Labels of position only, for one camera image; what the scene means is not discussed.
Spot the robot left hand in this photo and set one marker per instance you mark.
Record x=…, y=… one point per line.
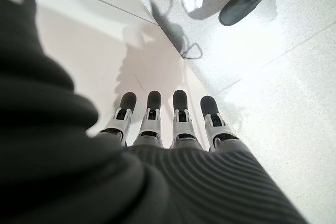
x=78, y=176

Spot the black robot left foot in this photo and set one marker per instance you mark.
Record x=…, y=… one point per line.
x=241, y=3

